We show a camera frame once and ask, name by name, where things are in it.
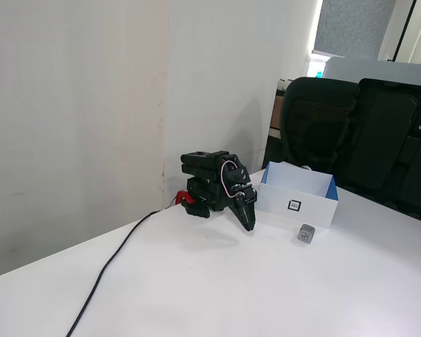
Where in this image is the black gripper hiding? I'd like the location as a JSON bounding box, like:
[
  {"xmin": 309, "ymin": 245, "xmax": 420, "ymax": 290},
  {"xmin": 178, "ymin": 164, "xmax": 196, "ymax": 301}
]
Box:
[{"xmin": 229, "ymin": 183, "xmax": 259, "ymax": 232}]

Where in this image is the small gray block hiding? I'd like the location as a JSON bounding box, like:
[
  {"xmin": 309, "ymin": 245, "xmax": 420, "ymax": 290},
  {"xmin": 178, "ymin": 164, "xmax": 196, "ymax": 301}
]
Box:
[{"xmin": 295, "ymin": 223, "xmax": 316, "ymax": 245}]

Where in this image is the blue and white cardboard box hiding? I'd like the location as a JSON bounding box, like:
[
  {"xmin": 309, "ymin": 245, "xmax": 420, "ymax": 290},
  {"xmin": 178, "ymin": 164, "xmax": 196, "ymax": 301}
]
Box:
[{"xmin": 258, "ymin": 161, "xmax": 340, "ymax": 229}]

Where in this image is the brown cardboard box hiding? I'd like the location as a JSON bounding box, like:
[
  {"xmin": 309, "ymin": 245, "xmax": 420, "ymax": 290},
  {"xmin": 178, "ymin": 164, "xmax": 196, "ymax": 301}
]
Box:
[{"xmin": 269, "ymin": 93, "xmax": 286, "ymax": 129}]

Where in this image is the red table clamp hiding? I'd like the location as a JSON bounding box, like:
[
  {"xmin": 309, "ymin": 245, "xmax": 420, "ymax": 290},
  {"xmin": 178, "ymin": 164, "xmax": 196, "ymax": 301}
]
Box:
[{"xmin": 175, "ymin": 190, "xmax": 196, "ymax": 206}]

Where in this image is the black mesh office chair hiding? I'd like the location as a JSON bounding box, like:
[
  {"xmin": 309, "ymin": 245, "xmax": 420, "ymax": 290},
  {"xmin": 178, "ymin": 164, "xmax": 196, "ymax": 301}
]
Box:
[{"xmin": 279, "ymin": 76, "xmax": 361, "ymax": 187}]

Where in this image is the light gray panel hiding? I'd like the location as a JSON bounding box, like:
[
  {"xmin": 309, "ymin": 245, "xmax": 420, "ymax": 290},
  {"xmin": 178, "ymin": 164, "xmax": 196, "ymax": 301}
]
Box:
[{"xmin": 324, "ymin": 56, "xmax": 421, "ymax": 88}]

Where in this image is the gray window blind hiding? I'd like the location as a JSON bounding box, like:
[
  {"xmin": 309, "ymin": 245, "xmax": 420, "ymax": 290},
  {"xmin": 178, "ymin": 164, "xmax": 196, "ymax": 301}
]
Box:
[{"xmin": 313, "ymin": 0, "xmax": 398, "ymax": 60}]

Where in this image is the thin light servo wire loop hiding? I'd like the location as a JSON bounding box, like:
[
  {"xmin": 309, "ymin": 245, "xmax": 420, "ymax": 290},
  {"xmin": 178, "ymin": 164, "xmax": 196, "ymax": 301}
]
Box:
[{"xmin": 220, "ymin": 159, "xmax": 241, "ymax": 199}]

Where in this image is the black power cable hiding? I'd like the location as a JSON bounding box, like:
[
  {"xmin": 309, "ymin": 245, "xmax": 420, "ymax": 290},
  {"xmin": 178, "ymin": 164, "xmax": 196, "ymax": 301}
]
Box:
[{"xmin": 65, "ymin": 209, "xmax": 162, "ymax": 337}]

